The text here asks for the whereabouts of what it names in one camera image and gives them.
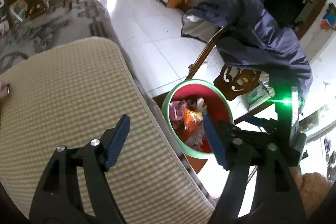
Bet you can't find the orange red snack bag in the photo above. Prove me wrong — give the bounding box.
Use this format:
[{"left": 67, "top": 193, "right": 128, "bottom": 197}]
[{"left": 183, "top": 108, "right": 203, "bottom": 133}]

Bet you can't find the pink wrapper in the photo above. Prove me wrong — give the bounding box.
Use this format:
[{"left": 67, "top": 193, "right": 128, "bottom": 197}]
[{"left": 169, "top": 100, "right": 187, "bottom": 121}]

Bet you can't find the red green trash bin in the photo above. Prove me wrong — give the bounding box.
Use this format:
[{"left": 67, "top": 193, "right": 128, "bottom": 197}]
[{"left": 161, "top": 79, "right": 234, "bottom": 160}]

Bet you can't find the right hand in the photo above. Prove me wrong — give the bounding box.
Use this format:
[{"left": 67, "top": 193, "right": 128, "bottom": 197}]
[{"left": 289, "top": 166, "right": 333, "bottom": 219}]

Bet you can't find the wooden carved chair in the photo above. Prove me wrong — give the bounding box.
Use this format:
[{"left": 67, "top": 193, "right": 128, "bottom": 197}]
[{"left": 184, "top": 25, "right": 279, "bottom": 125}]

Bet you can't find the dark blue jacket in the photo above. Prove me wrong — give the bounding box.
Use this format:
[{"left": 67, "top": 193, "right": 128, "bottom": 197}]
[{"left": 181, "top": 0, "right": 313, "bottom": 100}]

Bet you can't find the grey patterned carpet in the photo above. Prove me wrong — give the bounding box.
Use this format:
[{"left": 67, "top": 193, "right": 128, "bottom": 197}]
[{"left": 1, "top": 0, "right": 119, "bottom": 73}]

